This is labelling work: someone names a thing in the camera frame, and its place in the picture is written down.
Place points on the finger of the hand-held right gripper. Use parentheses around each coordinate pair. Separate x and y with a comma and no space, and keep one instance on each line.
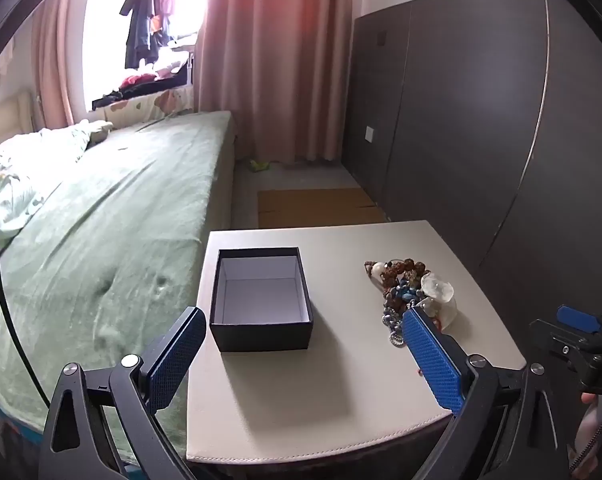
(578,317)

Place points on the wide pink curtain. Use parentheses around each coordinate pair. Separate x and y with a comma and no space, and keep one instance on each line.
(276,60)

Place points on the dark grey wardrobe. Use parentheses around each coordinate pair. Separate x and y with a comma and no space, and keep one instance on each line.
(471,120)

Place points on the bed with green sheet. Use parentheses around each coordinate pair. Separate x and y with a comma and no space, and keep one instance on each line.
(121,220)

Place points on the white floral quilt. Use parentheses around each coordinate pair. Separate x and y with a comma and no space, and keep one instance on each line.
(21,170)

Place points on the dark square plate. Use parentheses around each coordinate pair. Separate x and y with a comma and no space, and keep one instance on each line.
(381,38)

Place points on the flat brown cardboard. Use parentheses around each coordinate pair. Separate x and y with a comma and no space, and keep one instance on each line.
(316,207)

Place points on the pile of mixed jewelry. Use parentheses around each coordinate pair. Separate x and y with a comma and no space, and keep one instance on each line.
(406,285)

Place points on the beige headboard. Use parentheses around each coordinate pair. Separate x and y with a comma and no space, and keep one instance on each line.
(6,120)

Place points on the person's right hand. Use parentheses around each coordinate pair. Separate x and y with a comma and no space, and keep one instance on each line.
(592,425)

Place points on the small green object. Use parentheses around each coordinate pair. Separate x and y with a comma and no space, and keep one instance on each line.
(258,164)

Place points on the pile of clothes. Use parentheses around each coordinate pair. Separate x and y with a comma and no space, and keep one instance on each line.
(136,85)

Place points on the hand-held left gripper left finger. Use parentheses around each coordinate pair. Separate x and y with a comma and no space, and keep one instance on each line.
(173,360)

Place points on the hanging dark clothes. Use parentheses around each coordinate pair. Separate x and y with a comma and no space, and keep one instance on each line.
(148,5)

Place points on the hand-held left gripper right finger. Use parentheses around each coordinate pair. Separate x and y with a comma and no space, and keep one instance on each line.
(431,360)

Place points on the narrow pink curtain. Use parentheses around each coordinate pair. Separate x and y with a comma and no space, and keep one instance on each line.
(56,60)

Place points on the black jewelry box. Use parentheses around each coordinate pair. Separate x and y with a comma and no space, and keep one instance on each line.
(261,337)

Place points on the white square sticker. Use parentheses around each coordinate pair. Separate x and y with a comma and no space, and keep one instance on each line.
(370,134)

